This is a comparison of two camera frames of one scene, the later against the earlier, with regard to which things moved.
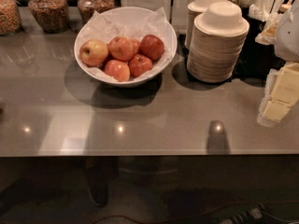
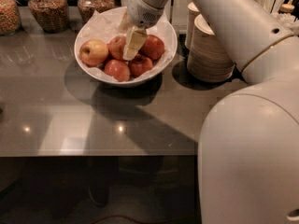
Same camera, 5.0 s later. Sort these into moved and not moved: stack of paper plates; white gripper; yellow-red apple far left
Moved: white gripper
Not moved: yellow-red apple far left; stack of paper plates
